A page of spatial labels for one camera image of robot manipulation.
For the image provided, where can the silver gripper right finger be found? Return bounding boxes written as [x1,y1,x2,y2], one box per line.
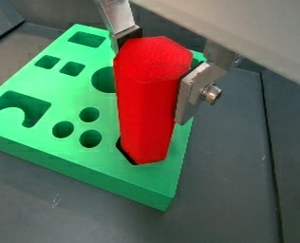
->
[174,40,242,125]

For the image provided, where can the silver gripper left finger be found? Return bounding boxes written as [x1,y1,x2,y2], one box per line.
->
[94,0,142,52]

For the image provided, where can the red hexagon prism block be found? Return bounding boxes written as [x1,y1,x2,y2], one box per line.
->
[112,36,192,164]

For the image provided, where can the green shape sorter board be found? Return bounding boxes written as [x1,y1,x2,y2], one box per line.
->
[0,25,191,211]

